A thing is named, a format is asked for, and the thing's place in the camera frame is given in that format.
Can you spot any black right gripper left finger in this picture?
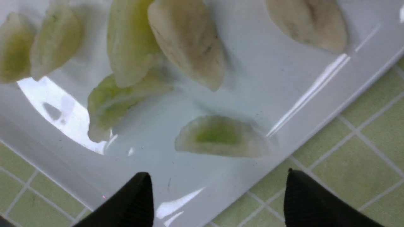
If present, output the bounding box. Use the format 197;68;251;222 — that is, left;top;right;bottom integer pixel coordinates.
75;172;154;227

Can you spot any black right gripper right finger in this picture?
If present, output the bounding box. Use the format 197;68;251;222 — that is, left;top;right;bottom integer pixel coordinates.
284;168;380;227

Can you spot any white rectangular plate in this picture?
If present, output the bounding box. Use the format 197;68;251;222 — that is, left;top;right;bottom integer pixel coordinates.
1;0;403;227

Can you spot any white dumpling top right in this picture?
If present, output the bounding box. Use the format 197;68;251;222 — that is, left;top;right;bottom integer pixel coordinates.
265;0;349;54

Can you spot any white dumpling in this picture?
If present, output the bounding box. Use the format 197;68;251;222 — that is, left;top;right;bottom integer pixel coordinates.
265;0;349;54
147;0;225;92

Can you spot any white dumpling centre right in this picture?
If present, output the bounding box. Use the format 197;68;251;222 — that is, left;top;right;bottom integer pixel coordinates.
147;0;225;92

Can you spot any green dumpling bottom edge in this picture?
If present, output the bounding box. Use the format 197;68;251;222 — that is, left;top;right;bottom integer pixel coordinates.
0;12;35;84

